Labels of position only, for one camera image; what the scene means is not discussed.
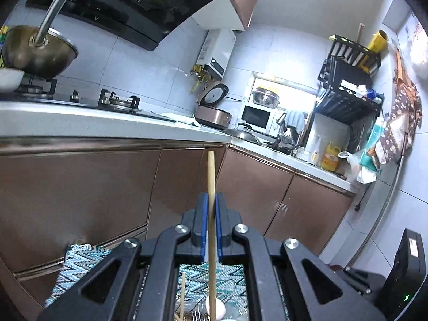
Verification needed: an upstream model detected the white ceramic spoon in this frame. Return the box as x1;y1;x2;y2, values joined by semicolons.
205;298;226;321

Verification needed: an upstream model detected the black box with led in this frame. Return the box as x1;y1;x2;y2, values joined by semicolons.
377;228;426;320

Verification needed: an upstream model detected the zigzag patterned table cloth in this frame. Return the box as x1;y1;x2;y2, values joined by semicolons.
44;244;249;320

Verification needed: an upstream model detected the yellow oil bottle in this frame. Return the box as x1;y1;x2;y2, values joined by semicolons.
321;141;341;172

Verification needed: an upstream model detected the steel pan lid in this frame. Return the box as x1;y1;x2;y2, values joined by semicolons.
222;123;261;146

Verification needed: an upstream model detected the floral hanging apron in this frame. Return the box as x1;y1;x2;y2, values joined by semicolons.
371;51;422;170

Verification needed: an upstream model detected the white microwave oven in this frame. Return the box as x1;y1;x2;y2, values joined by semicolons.
239;103;276;134

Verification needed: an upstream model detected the pink rice cooker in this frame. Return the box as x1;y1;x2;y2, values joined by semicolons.
194;81;232;130

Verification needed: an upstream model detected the black dish rack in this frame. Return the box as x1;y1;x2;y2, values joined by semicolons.
314;34;384;155

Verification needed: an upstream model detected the steel pot on microwave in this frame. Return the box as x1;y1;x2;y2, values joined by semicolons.
252;87;280;109

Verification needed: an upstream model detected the gas stove top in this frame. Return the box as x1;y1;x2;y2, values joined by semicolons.
1;75;175;123

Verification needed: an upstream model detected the white small bowl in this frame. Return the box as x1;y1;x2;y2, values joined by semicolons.
0;67;25;92

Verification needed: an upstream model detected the yellow roll on rack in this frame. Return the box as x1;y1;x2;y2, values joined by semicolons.
360;30;389;73

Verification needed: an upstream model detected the white gas water heater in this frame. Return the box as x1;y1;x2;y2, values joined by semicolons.
196;28;236;80

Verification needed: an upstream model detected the brown upper cabinet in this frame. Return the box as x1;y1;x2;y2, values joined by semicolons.
192;0;258;31

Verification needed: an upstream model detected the steel wok with handle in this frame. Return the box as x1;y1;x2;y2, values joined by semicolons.
1;0;78;79

